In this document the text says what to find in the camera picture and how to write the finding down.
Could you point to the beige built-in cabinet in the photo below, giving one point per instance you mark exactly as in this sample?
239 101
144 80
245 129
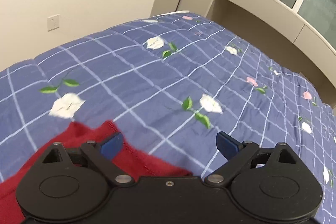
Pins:
276 29

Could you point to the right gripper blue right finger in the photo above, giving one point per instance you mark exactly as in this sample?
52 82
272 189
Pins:
238 156

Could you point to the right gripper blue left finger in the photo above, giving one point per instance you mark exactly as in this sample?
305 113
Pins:
100 156

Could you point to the red long-sleeve sweater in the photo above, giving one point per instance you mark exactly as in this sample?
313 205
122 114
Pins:
71 176

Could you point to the blue checked floral quilt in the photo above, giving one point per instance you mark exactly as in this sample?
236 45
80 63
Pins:
170 83

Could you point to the white wall socket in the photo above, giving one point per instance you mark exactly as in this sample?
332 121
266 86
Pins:
53 22

